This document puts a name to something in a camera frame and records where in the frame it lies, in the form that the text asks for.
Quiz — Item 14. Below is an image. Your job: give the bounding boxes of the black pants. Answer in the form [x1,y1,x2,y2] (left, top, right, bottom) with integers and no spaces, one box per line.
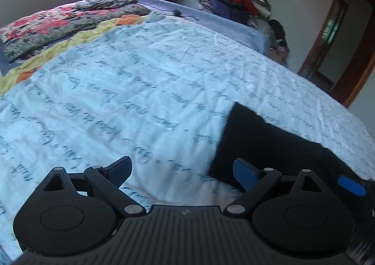
[208,103,374,194]

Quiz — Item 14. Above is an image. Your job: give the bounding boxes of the white bedsheet with script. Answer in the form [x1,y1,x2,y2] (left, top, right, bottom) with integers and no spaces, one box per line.
[1,13,374,260]

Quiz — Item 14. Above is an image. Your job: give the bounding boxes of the yellow orange patchwork blanket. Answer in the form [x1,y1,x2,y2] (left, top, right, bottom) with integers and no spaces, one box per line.
[1,14,146,96]

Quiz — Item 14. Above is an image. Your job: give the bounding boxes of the lavender striped blanket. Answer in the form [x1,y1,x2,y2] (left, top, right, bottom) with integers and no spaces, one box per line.
[136,0,270,56]

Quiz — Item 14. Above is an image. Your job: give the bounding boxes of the floral folded quilt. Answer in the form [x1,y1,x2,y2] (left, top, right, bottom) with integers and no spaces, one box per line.
[1,0,150,63]

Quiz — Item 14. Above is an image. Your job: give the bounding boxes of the pile of clothes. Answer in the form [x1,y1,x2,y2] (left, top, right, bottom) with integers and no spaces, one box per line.
[196,0,289,66]

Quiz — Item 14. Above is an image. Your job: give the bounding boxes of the wooden door frame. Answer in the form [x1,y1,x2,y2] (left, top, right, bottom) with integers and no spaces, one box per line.
[298,0,374,108]

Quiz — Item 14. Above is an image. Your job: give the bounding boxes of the black cable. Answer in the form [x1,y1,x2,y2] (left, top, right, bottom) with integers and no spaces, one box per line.
[172,9,206,22]

